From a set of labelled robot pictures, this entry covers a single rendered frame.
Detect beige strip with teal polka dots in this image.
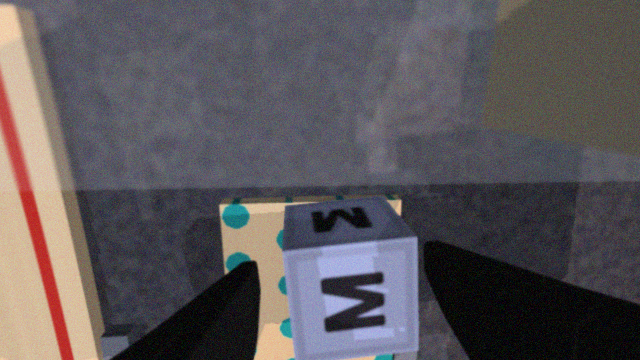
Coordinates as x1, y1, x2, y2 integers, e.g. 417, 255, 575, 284
220, 194, 401, 360

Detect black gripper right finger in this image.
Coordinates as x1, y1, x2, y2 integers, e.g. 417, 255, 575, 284
423, 240, 640, 360

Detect light blue cube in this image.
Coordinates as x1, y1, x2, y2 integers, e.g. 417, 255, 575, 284
282, 196, 419, 360

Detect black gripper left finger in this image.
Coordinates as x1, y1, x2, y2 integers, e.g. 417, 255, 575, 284
109, 260, 261, 360

